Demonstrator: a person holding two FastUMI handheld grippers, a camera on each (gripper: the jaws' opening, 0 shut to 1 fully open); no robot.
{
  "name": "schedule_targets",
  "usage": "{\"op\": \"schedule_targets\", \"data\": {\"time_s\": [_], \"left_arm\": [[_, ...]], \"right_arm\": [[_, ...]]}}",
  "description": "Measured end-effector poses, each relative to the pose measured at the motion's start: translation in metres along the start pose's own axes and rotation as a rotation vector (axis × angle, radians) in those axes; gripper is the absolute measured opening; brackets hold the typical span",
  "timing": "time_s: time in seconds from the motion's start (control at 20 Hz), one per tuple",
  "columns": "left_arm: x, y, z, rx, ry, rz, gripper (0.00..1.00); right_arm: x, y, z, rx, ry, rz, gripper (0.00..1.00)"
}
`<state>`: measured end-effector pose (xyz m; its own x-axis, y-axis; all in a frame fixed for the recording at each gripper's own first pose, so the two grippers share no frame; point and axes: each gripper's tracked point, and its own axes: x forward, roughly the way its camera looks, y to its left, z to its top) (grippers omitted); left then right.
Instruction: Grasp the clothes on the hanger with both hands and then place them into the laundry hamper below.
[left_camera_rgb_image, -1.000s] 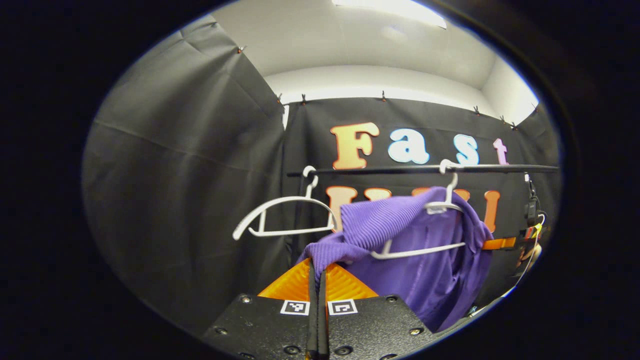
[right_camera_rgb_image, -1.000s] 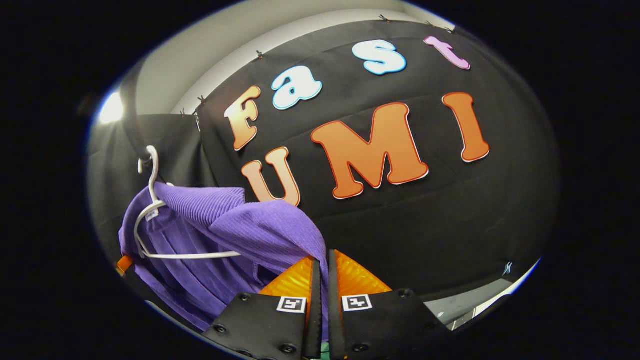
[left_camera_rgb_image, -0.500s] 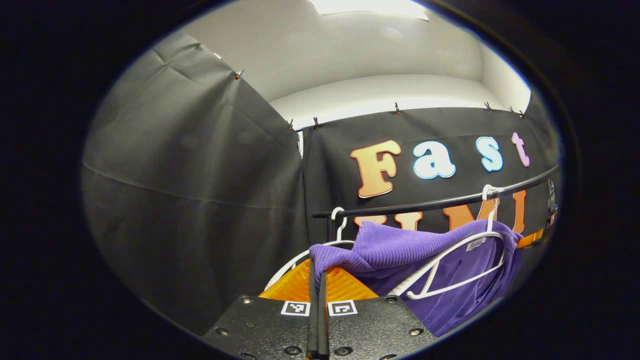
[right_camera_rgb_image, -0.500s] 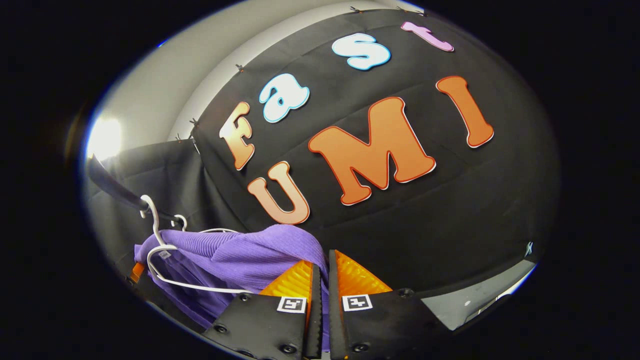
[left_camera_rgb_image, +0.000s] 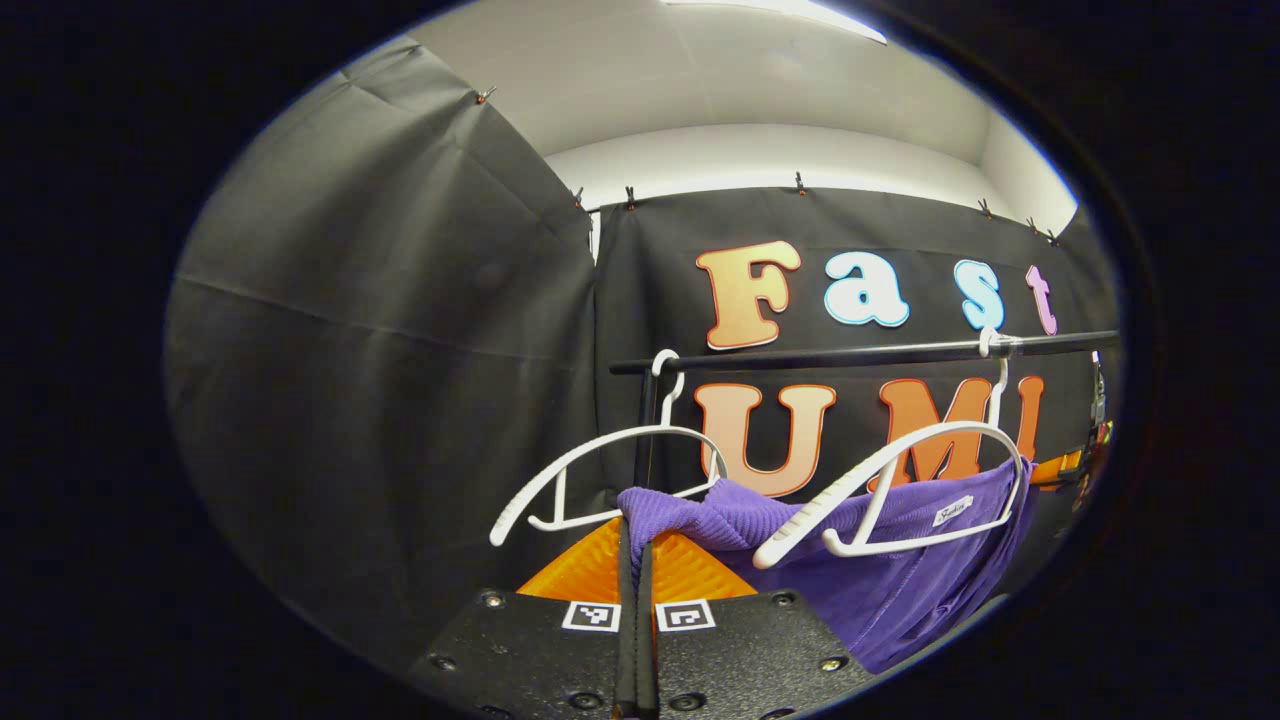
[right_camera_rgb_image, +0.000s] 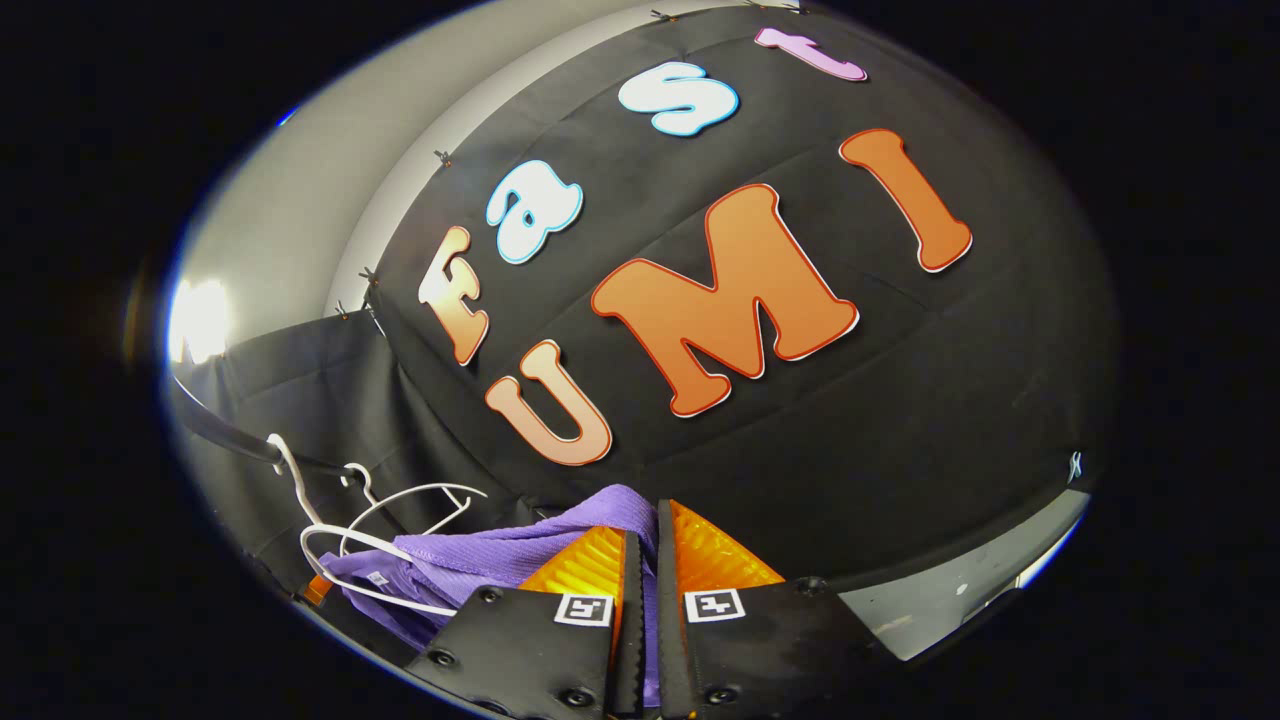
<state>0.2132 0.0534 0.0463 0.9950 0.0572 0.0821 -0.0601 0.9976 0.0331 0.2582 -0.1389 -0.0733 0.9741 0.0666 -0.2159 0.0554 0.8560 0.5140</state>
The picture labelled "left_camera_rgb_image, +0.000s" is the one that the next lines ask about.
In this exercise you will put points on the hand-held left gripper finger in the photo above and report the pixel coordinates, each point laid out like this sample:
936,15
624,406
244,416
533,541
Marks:
647,650
626,650

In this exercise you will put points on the black clothes rack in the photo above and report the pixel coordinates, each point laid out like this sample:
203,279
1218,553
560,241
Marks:
850,355

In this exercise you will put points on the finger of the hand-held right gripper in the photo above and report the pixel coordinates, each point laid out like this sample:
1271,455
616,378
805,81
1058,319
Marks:
1058,469

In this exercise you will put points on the white clothes hanger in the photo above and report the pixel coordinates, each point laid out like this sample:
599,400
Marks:
795,528
660,432

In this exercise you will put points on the row of black cloth clips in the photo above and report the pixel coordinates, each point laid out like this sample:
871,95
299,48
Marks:
630,197

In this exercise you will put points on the purple jacket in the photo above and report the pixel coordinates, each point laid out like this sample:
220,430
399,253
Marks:
900,600

